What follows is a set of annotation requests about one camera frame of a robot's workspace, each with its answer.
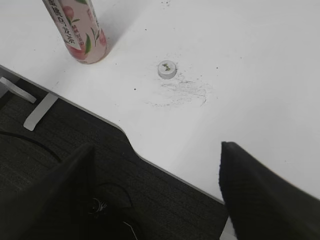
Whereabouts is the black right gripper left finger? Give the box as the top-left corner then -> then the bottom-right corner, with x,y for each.
0,144 -> 145,240

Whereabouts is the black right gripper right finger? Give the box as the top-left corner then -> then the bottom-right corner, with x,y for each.
219,141 -> 320,240

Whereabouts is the grey bottle cap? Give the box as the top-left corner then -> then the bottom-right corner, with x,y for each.
157,60 -> 177,80

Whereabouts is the peach oolong tea bottle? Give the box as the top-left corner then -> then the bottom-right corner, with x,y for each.
43,0 -> 107,64

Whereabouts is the white table leg foot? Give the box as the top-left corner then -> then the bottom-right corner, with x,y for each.
23,93 -> 59,131

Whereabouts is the white table leg bar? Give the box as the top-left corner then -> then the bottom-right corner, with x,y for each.
0,77 -> 37,104

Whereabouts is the black floor cable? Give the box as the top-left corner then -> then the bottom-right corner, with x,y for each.
0,131 -> 63,163

